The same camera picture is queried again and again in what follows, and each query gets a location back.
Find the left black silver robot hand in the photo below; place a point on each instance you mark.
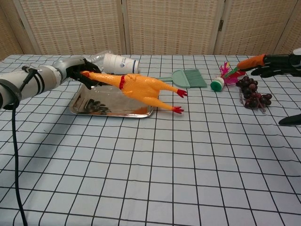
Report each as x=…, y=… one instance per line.
x=68, y=67

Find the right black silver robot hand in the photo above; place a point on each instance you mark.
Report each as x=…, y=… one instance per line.
x=277, y=66

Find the orange rubber chicken toy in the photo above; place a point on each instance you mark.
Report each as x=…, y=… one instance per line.
x=141, y=88

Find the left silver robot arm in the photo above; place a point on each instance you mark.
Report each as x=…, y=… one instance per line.
x=30, y=82

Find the orange rubber finger sleeve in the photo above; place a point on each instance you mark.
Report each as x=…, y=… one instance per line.
x=251, y=61

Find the white black-grid tablecloth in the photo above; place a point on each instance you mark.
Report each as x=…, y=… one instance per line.
x=164, y=176

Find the clear plastic water bottle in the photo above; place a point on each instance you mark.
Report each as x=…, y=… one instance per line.
x=100, y=57

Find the dark purple grape bunch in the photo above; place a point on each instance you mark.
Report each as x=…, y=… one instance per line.
x=249, y=90

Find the woven folding screen panel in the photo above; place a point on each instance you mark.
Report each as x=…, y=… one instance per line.
x=7, y=35
x=70, y=26
x=171, y=26
x=294, y=28
x=254, y=26

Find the rectangular stainless steel tray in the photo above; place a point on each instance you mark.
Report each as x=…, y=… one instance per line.
x=94, y=106

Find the stack of white paper cups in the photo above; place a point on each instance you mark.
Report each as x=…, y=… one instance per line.
x=122, y=64

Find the colourful feather shuttlecock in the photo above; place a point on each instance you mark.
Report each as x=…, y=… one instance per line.
x=217, y=85

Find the metal screen hinge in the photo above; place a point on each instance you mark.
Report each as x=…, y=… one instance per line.
x=221, y=25

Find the green mini brush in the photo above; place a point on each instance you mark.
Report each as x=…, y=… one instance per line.
x=195, y=78

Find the green mini dustpan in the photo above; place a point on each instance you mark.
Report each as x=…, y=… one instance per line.
x=178, y=78

